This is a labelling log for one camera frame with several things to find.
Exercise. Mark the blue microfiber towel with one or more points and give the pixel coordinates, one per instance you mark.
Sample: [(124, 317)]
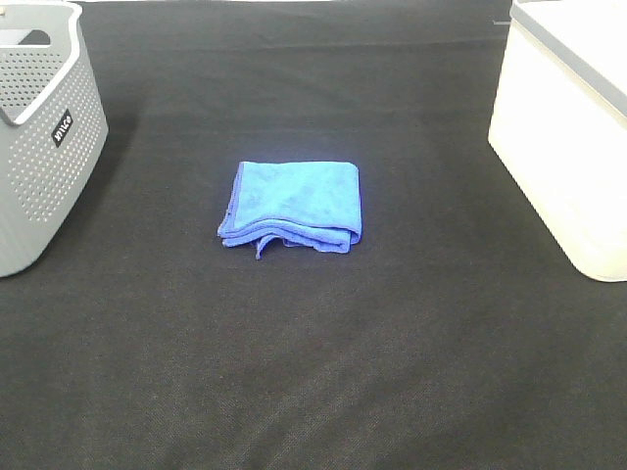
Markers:
[(308, 204)]

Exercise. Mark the white storage box grey rim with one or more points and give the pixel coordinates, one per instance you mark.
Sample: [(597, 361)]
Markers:
[(559, 125)]

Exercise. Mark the grey perforated plastic basket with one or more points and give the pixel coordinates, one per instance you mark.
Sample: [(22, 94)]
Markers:
[(53, 127)]

